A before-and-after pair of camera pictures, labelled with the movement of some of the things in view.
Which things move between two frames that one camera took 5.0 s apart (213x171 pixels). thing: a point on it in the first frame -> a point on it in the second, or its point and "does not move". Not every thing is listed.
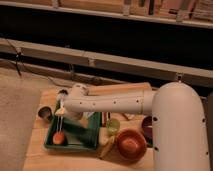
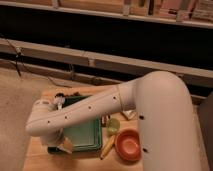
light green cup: x=113 y=126 does not move
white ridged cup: x=130 y=116 does not move
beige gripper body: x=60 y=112 -> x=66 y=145
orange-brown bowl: x=131 y=144 does not move
